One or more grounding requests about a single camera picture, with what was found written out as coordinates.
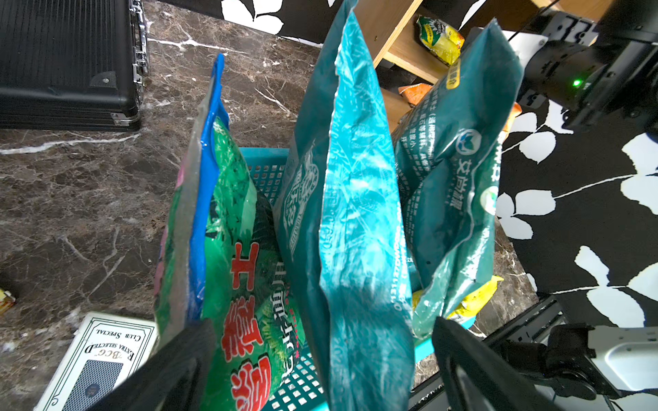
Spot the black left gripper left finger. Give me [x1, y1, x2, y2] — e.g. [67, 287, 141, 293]
[90, 319, 216, 410]

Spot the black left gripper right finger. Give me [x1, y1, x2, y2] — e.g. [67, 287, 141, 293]
[433, 318, 559, 410]

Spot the yellow green fertilizer packet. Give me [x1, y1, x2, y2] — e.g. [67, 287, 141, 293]
[416, 15, 465, 66]
[412, 276, 504, 328]

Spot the green pink soil bag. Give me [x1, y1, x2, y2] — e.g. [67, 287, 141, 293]
[155, 55, 306, 410]

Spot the teal orange fertilizer bag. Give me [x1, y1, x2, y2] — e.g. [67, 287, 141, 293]
[274, 1, 415, 410]

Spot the dark green fertilizer bag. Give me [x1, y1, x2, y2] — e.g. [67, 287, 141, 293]
[394, 21, 524, 339]

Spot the orange white fertilizer packet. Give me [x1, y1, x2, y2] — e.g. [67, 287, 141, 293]
[398, 83, 433, 106]

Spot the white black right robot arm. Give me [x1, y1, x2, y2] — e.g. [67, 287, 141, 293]
[499, 1, 657, 328]

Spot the wooden two-tier shelf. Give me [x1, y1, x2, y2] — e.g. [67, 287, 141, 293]
[354, 0, 618, 129]

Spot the small white card box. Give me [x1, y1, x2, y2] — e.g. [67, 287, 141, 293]
[35, 312, 158, 410]

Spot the black ribbed aluminium case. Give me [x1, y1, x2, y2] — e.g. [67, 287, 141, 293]
[1, 0, 149, 132]

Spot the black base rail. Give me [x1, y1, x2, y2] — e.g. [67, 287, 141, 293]
[408, 295, 658, 411]

